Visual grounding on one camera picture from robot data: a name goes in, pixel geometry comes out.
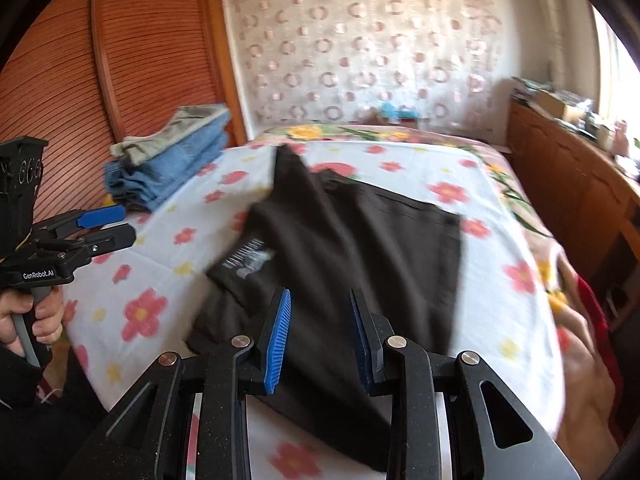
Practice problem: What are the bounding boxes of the red cloth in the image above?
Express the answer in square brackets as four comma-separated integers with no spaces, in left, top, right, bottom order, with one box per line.
[575,275,613,346]

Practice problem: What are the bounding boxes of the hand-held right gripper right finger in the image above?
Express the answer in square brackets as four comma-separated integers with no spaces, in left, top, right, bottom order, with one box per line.
[348,287,581,480]

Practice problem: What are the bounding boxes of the pink floral blanket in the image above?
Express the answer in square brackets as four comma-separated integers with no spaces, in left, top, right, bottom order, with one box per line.
[250,124,626,466]

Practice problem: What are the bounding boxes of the wooden slatted wardrobe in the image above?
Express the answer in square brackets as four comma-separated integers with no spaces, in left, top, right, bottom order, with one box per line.
[0,0,248,241]

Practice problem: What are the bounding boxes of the person's left hand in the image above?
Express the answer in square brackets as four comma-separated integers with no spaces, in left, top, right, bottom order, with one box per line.
[0,287,65,347]

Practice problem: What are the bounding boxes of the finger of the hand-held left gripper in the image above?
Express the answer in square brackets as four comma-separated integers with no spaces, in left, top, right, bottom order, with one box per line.
[30,224,137,262]
[32,205,127,235]

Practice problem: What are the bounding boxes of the small blue toy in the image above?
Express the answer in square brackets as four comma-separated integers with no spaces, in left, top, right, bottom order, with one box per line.
[380,101,418,123]

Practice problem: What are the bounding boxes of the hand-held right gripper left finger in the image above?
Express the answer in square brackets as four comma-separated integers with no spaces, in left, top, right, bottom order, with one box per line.
[60,287,293,480]

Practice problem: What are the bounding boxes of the window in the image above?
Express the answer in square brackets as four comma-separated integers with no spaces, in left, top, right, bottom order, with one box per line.
[592,5,640,128]

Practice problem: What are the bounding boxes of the folded blue jeans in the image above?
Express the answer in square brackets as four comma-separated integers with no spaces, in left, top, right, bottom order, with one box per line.
[104,119,231,213]

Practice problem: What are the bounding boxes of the clutter on cabinet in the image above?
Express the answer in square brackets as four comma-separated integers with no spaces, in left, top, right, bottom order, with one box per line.
[510,76,640,171]

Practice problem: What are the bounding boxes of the circle patterned curtain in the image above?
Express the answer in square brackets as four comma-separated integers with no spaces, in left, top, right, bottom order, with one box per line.
[222,0,516,136]

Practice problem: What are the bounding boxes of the pink figure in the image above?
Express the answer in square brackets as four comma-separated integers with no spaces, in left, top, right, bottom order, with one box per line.
[614,119,635,156]

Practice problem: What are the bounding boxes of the folded khaki pants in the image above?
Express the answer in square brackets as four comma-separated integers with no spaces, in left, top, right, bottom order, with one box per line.
[110,105,231,163]

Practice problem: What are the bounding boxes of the wooden cabinet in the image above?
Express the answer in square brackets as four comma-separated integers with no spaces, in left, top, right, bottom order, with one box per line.
[507,100,640,311]

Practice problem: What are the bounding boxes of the black pants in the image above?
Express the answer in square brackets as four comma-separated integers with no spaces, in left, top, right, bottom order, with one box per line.
[185,144,463,473]

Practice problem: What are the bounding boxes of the person's left forearm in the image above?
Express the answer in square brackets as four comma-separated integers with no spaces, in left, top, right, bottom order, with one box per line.
[0,342,108,480]

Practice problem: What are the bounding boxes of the white floral bedsheet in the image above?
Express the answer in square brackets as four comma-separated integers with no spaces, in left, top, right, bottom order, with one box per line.
[65,137,566,480]

